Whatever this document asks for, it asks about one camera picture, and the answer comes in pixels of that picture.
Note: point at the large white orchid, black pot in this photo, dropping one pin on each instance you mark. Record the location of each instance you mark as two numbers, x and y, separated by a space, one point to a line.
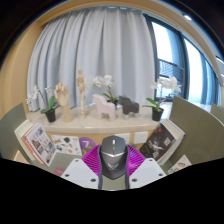
157 114

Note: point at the small white orchid, black pot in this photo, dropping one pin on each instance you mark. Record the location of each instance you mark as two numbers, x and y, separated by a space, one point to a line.
50 115

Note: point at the pink horse figure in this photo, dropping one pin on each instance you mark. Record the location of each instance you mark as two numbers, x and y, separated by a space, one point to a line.
104 108

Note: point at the white orchid behind horses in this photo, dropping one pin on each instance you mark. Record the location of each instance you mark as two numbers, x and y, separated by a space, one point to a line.
106 81

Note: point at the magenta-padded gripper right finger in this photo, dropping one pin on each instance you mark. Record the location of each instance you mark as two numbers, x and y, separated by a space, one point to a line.
146 170

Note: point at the wooden hand model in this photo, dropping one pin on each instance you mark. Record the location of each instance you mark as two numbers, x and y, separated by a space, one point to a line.
63 98

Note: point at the dark grey horse figure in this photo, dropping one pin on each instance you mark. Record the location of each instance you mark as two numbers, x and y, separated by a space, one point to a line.
130 107

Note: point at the thick white-paged book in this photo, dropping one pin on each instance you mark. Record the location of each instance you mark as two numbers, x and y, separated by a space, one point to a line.
178 131

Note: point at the grey computer mouse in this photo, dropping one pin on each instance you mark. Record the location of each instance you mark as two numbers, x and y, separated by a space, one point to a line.
113 156

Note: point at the window with dark frame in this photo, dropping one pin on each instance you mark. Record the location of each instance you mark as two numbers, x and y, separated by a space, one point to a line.
180 63

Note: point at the wooden artist mannequin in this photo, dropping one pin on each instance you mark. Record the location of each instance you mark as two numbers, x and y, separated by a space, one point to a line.
81 88

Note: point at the white sticker sheet, small drawings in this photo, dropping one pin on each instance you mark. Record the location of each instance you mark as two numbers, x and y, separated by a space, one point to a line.
66 144

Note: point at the red-edged photo magazine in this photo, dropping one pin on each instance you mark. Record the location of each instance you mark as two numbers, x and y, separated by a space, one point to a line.
40 145

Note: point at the beige card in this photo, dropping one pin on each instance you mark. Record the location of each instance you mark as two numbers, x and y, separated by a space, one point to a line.
19 157

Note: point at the white book behind magazine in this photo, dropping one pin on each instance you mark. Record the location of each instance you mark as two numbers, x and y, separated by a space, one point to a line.
20 131

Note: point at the white wall socket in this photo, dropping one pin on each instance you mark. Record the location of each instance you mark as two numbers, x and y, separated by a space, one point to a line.
126 136
140 137

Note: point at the green felt partition panel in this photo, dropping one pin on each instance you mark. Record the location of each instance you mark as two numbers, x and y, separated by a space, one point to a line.
200 133
10 133

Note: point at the light grey curtain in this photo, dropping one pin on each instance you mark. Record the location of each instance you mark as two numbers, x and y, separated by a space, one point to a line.
100 56

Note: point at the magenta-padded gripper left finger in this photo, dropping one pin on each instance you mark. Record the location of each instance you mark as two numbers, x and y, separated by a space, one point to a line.
80 171

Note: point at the black-covered book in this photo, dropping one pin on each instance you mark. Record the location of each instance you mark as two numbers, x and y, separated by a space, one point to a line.
158 141

